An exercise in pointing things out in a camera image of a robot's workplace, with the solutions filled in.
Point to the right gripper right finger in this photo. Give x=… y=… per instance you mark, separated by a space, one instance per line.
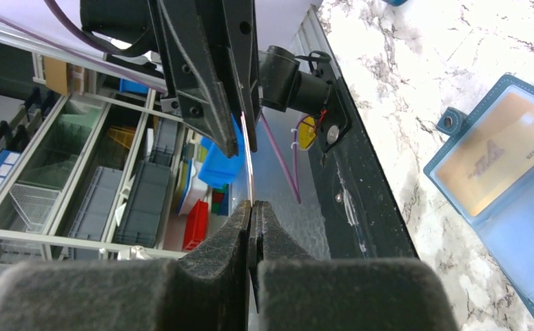
x=298 y=292

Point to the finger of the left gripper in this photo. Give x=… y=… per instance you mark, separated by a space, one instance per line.
x=184 y=50
x=243 y=53

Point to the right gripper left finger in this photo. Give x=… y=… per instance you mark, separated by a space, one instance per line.
x=207 y=289

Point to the gold credit card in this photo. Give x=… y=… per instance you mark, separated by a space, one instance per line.
x=492 y=156
x=248 y=160

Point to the blue card holder wallet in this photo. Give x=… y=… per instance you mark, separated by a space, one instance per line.
x=506 y=227

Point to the red plastic storage bin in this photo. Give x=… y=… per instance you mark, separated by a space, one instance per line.
x=196 y=226

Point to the grey plastic storage crate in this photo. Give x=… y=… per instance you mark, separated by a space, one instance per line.
x=142 y=215

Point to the blue plastic storage bin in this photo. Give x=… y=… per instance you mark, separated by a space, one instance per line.
x=218 y=170

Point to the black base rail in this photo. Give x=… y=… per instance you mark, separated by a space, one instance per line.
x=361 y=216

